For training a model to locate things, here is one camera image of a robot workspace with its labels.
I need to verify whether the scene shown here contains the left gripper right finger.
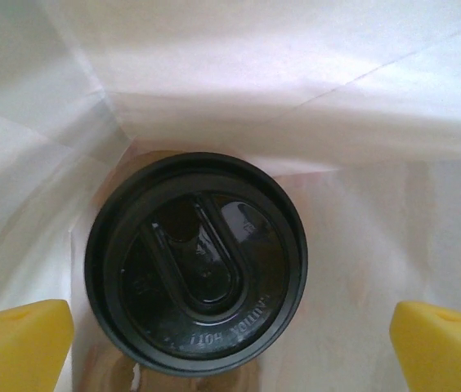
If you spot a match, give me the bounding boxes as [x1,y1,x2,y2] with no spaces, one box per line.
[389,300,461,392]

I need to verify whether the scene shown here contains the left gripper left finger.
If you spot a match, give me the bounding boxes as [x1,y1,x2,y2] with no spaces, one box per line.
[0,299,74,392]

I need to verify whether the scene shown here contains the black plastic cup lid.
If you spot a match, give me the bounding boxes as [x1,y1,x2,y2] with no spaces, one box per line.
[84,153,309,375]

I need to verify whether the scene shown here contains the printed paper carry bag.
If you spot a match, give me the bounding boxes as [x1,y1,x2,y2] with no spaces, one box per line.
[0,0,461,392]

